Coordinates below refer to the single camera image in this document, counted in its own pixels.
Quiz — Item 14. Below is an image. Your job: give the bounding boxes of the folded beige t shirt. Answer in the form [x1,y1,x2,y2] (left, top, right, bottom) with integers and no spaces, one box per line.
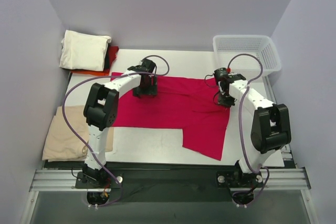
[41,105,115,162]

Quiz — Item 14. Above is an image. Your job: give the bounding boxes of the folded red orange shirts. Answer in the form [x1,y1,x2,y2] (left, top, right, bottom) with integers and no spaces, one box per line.
[70,46,119,76]

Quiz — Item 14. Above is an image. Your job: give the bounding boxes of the folded white t shirt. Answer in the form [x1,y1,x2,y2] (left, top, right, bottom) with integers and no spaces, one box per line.
[59,30,112,71]

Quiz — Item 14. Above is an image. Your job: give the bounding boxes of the aluminium front rail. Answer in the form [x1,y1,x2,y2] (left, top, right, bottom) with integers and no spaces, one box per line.
[29,168,311,191]

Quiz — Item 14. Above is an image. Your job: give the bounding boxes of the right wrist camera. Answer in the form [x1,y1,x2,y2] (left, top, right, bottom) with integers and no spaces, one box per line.
[214,68,231,81]

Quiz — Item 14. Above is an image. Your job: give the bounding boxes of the white plastic basket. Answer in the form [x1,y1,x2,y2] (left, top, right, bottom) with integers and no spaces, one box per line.
[213,35,281,77]

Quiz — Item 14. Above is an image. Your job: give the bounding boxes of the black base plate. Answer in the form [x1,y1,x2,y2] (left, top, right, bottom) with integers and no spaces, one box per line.
[72,162,267,207]

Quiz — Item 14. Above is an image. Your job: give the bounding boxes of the magenta red t shirt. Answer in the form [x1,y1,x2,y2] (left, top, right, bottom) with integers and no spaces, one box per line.
[113,77,230,161]

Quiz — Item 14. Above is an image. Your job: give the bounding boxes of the aluminium right side rail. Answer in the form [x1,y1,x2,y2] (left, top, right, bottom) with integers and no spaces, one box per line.
[263,77,293,161]

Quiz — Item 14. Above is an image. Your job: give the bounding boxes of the aluminium rail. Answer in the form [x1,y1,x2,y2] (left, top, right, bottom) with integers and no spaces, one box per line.
[29,168,311,191]
[263,77,293,161]

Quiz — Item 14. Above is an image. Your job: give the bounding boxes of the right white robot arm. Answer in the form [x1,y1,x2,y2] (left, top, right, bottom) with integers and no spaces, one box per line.
[214,68,291,186]

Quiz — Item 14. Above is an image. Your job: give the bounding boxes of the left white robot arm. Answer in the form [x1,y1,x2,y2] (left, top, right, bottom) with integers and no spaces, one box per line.
[83,57,158,188]

